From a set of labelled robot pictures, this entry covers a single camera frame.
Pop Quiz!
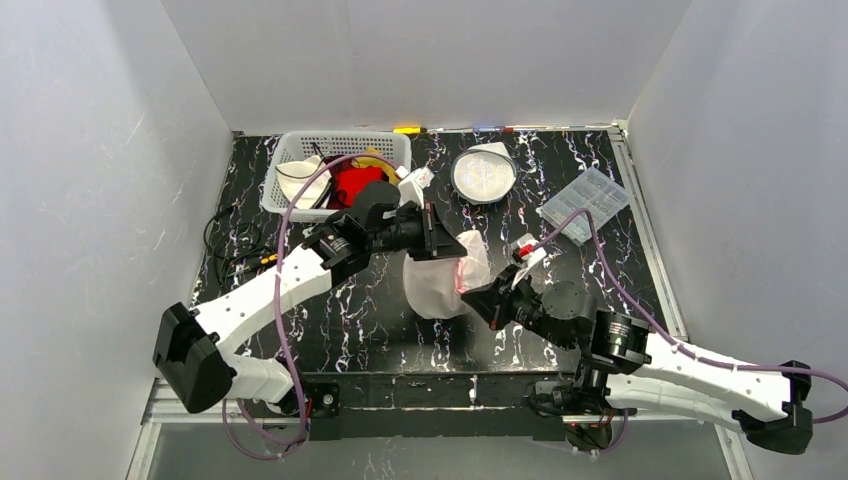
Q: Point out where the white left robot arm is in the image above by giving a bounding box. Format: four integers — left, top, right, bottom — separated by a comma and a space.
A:
152, 183, 467, 414

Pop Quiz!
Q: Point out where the yellow bra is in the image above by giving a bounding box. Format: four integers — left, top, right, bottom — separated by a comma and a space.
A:
354, 146, 400, 185

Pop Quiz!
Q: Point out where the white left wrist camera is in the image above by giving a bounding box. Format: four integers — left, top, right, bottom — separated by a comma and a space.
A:
396, 166, 434, 210

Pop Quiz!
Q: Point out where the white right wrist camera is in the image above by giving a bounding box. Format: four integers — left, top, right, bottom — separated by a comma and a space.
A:
510, 233, 547, 289

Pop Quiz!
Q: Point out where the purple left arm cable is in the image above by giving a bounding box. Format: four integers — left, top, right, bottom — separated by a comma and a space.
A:
219, 153, 409, 462

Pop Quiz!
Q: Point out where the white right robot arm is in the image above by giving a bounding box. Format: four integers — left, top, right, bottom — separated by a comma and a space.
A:
461, 277, 813, 455

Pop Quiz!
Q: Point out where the clear plastic parts box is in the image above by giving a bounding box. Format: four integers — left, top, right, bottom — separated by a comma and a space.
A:
536, 167, 629, 246

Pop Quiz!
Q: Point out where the black bra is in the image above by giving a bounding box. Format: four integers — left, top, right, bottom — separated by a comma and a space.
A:
270, 142, 336, 210

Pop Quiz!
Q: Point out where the white pink-trim laundry bag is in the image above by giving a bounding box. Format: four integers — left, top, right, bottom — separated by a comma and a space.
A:
402, 230, 493, 320

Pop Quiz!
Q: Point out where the black coiled cable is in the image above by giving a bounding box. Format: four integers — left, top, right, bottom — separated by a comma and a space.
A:
201, 205, 280, 293

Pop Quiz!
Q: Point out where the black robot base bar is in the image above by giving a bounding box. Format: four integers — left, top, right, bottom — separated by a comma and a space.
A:
241, 374, 614, 452

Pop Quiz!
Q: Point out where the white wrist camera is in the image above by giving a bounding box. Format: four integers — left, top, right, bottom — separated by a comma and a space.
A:
510, 233, 547, 289
396, 166, 434, 210

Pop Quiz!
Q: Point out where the bright red bra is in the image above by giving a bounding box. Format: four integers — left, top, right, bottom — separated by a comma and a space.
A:
328, 166, 388, 210

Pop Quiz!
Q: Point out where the white plastic basket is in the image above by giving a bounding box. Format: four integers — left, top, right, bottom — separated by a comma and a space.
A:
260, 130, 412, 215

